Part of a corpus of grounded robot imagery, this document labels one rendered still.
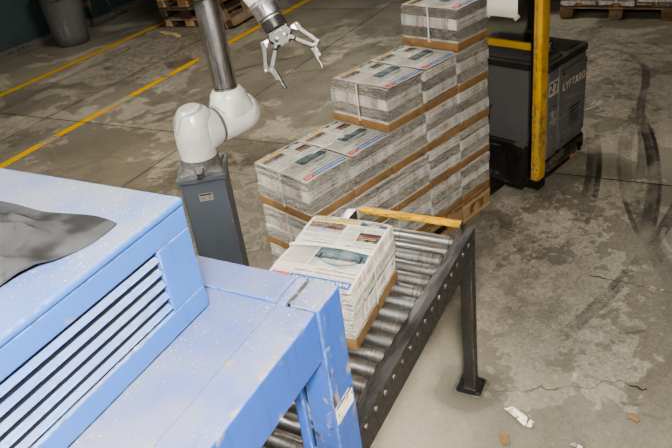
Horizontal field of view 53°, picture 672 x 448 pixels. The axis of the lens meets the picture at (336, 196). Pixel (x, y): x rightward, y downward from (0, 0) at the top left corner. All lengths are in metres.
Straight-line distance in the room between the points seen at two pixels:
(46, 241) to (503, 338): 2.63
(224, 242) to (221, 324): 1.91
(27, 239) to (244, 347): 0.33
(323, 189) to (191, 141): 0.67
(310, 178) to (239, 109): 0.46
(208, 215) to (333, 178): 0.61
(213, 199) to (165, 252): 1.87
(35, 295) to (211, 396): 0.26
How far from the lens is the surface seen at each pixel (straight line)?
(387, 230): 2.20
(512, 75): 4.40
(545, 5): 4.02
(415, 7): 3.80
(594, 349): 3.32
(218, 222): 2.92
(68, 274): 0.91
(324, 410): 1.21
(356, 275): 2.00
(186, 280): 1.06
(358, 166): 3.24
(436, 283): 2.33
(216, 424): 0.92
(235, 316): 1.09
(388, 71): 3.49
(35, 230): 0.99
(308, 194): 3.02
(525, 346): 3.30
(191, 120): 2.76
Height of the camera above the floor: 2.20
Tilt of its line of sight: 29 degrees down
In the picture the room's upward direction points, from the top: 8 degrees counter-clockwise
